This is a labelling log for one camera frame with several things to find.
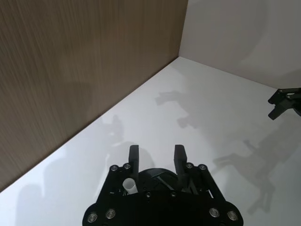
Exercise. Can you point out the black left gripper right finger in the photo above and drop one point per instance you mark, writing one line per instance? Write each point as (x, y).
(180, 162)

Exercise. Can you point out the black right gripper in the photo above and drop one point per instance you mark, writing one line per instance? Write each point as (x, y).
(295, 102)

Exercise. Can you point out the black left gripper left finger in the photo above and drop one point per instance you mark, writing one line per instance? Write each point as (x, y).
(133, 160)

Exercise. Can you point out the small white tube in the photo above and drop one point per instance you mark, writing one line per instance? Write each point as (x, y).
(129, 186)

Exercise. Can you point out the brown wood grain panel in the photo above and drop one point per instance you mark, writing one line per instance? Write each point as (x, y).
(77, 77)

